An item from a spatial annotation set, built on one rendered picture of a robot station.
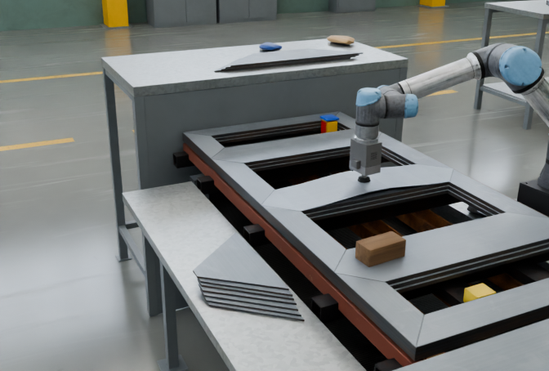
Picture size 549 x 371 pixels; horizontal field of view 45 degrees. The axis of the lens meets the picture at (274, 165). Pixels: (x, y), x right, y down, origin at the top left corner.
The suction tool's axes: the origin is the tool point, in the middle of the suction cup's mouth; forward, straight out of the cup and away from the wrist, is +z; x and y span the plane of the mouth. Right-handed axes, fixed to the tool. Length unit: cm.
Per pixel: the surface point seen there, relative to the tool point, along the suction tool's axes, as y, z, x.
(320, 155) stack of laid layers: -34.3, 2.4, 6.7
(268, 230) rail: 1.3, 7.1, -37.4
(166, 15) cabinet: -802, 67, 259
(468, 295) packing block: 60, 5, -14
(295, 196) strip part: -3.6, 0.4, -24.5
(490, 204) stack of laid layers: 31.5, 1.1, 24.9
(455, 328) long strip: 73, 1, -33
